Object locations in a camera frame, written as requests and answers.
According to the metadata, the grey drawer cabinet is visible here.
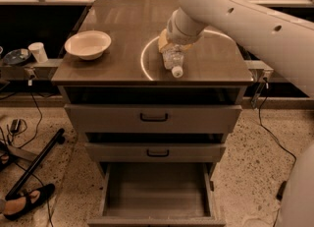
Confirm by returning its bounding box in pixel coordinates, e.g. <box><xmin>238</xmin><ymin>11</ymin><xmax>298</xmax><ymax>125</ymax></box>
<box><xmin>51</xmin><ymin>0</ymin><xmax>254</xmax><ymax>227</ymax></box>

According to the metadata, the dark blue plate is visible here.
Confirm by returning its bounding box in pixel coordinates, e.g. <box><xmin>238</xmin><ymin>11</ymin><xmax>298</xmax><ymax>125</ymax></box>
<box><xmin>3</xmin><ymin>48</ymin><xmax>31</xmax><ymax>66</ymax></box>

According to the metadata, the foot in black shoe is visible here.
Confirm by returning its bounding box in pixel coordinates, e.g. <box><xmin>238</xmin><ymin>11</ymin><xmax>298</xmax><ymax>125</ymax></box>
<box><xmin>0</xmin><ymin>184</ymin><xmax>55</xmax><ymax>221</ymax></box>

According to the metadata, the middle drawer with handle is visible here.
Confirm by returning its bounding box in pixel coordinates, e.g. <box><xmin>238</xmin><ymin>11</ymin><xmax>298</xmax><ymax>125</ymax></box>
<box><xmin>85</xmin><ymin>142</ymin><xmax>226</xmax><ymax>163</ymax></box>

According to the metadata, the white ceramic bowl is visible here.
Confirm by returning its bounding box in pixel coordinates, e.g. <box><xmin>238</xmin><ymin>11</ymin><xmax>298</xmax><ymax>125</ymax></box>
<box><xmin>65</xmin><ymin>30</ymin><xmax>111</xmax><ymax>60</ymax></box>

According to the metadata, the drawer with handle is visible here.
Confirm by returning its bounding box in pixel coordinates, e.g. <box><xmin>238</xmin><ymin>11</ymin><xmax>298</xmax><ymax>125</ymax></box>
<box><xmin>65</xmin><ymin>104</ymin><xmax>241</xmax><ymax>134</ymax></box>
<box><xmin>85</xmin><ymin>142</ymin><xmax>226</xmax><ymax>163</ymax></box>

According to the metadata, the small black adapter left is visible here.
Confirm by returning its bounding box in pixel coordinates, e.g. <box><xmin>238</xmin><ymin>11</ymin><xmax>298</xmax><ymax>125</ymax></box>
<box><xmin>10</xmin><ymin>119</ymin><xmax>21</xmax><ymax>134</ymax></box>

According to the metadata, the clear plastic water bottle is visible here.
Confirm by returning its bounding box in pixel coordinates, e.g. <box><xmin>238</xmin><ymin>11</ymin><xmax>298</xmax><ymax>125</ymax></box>
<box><xmin>162</xmin><ymin>46</ymin><xmax>184</xmax><ymax>78</ymax></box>

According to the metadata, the white paper cup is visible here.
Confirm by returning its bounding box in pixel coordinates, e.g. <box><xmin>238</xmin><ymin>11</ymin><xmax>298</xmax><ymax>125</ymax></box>
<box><xmin>28</xmin><ymin>42</ymin><xmax>48</xmax><ymax>63</ymax></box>

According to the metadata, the top drawer with handle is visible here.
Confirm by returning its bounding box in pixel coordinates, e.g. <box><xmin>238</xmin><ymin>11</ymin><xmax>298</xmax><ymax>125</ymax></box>
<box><xmin>65</xmin><ymin>104</ymin><xmax>241</xmax><ymax>134</ymax></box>

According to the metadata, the black pole on floor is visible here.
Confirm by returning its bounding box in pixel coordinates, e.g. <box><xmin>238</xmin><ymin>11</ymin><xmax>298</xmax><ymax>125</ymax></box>
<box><xmin>5</xmin><ymin>128</ymin><xmax>65</xmax><ymax>199</ymax></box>

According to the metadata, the open bottom drawer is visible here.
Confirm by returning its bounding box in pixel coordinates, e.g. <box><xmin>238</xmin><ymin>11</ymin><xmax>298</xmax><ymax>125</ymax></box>
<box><xmin>87</xmin><ymin>162</ymin><xmax>226</xmax><ymax>227</ymax></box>

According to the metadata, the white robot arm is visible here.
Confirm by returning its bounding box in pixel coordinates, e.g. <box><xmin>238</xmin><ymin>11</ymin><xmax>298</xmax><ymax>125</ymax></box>
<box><xmin>158</xmin><ymin>0</ymin><xmax>314</xmax><ymax>227</ymax></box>

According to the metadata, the black cable left floor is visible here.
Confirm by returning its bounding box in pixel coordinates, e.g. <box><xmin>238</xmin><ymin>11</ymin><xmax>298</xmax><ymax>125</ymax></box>
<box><xmin>0</xmin><ymin>80</ymin><xmax>55</xmax><ymax>227</ymax></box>

